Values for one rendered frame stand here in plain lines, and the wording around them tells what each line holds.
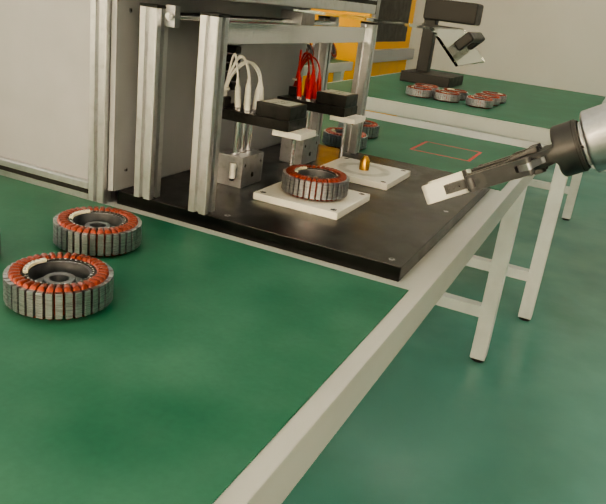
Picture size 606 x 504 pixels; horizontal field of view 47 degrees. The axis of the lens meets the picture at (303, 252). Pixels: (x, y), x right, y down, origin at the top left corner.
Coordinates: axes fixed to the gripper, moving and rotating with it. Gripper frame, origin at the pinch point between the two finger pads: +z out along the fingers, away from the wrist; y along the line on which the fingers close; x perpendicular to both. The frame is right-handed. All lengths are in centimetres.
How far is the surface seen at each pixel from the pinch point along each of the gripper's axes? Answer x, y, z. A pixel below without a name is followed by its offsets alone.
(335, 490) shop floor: -64, 27, 58
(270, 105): 21.6, -3.2, 22.4
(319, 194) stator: 5.6, -4.7, 18.8
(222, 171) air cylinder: 14.6, -3.7, 35.2
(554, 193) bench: -31, 161, 10
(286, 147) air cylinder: 15.3, 20.5, 34.7
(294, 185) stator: 8.3, -5.4, 22.1
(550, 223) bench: -41, 161, 15
